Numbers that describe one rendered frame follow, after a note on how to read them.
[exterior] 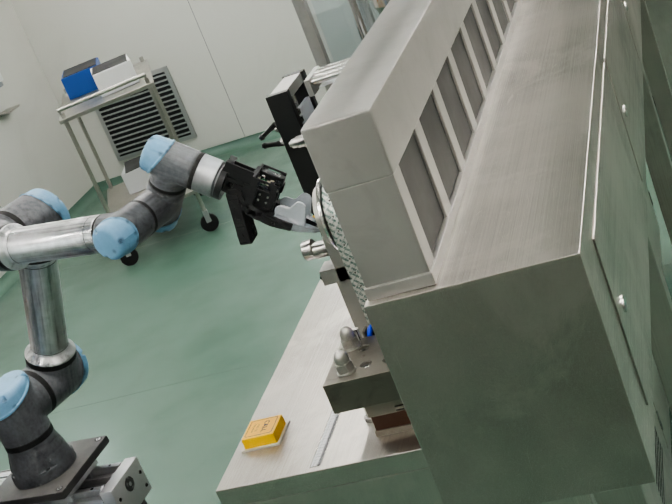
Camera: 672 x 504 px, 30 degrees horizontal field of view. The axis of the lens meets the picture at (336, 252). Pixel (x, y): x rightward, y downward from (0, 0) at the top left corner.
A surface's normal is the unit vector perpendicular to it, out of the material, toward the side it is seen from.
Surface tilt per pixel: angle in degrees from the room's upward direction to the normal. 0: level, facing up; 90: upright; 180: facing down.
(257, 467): 0
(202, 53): 90
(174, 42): 90
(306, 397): 0
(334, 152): 90
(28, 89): 90
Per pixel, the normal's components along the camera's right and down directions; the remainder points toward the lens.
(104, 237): -0.47, 0.47
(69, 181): 0.91, -0.25
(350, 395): -0.21, 0.42
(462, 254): -0.36, -0.87
